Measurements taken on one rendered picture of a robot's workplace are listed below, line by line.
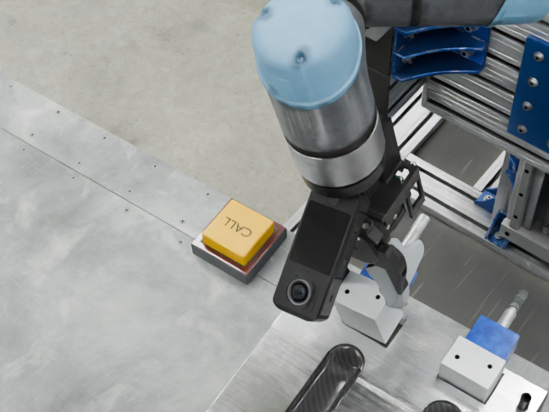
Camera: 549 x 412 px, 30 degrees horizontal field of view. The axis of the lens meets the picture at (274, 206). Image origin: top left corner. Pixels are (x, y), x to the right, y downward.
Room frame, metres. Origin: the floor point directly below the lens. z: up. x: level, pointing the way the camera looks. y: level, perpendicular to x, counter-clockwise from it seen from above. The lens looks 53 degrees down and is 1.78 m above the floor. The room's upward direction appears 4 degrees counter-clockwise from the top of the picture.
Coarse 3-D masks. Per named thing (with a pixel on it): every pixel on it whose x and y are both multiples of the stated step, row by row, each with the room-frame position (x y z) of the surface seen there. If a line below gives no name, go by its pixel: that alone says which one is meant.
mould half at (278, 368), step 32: (288, 320) 0.52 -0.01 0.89; (416, 320) 0.51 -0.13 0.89; (256, 352) 0.49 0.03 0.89; (288, 352) 0.49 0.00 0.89; (320, 352) 0.48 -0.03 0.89; (384, 352) 0.48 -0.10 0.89; (416, 352) 0.48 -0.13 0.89; (256, 384) 0.46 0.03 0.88; (288, 384) 0.45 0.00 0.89; (384, 384) 0.44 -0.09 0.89; (416, 384) 0.44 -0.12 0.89; (448, 384) 0.44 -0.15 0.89; (512, 384) 0.43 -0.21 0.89
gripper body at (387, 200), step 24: (384, 120) 0.56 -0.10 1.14; (384, 168) 0.54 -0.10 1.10; (408, 168) 0.55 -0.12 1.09; (336, 192) 0.49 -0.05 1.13; (360, 192) 0.50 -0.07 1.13; (384, 192) 0.53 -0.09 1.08; (408, 192) 0.53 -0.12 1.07; (384, 216) 0.50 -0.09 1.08; (360, 240) 0.49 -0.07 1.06; (384, 240) 0.50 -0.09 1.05
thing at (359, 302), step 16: (416, 224) 0.59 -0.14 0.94; (352, 272) 0.54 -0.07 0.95; (416, 272) 0.54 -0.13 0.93; (352, 288) 0.52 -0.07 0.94; (368, 288) 0.52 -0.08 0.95; (336, 304) 0.51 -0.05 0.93; (352, 304) 0.50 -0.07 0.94; (368, 304) 0.50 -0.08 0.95; (384, 304) 0.50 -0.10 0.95; (352, 320) 0.50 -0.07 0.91; (368, 320) 0.49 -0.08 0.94; (384, 320) 0.49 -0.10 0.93; (384, 336) 0.49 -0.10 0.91
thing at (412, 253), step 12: (396, 240) 0.52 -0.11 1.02; (420, 240) 0.54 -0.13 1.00; (408, 252) 0.52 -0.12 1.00; (420, 252) 0.53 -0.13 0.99; (372, 264) 0.50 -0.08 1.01; (408, 264) 0.51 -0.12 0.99; (372, 276) 0.50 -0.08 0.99; (384, 276) 0.49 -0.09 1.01; (408, 276) 0.51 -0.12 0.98; (384, 288) 0.49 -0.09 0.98; (408, 288) 0.50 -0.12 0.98; (396, 300) 0.49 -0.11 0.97
